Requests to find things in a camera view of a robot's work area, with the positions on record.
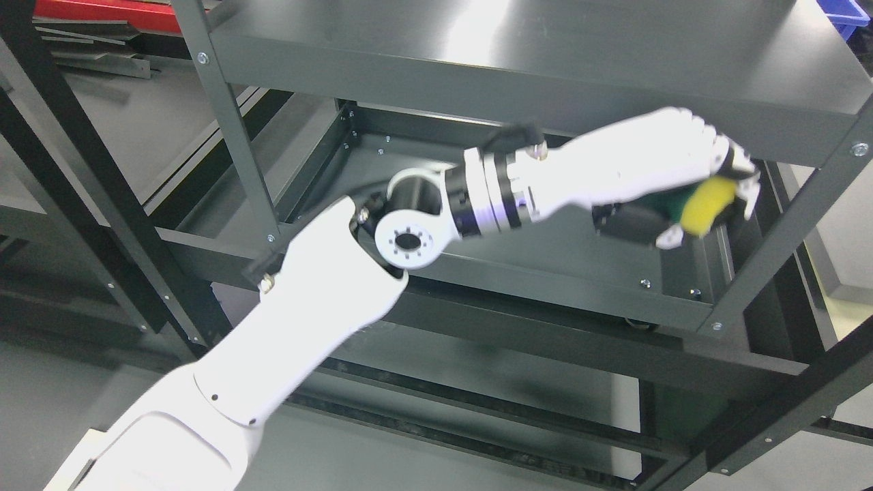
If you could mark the green yellow sponge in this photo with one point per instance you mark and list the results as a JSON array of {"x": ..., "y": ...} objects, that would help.
[{"x": 697, "y": 209}]

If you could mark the dark metal shelf rack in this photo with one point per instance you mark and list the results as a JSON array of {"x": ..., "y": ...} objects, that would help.
[{"x": 773, "y": 73}]

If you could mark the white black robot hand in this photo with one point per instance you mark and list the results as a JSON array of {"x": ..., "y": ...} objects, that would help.
[{"x": 628, "y": 160}]

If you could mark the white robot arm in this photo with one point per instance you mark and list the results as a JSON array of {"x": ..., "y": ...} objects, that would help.
[{"x": 200, "y": 425}]

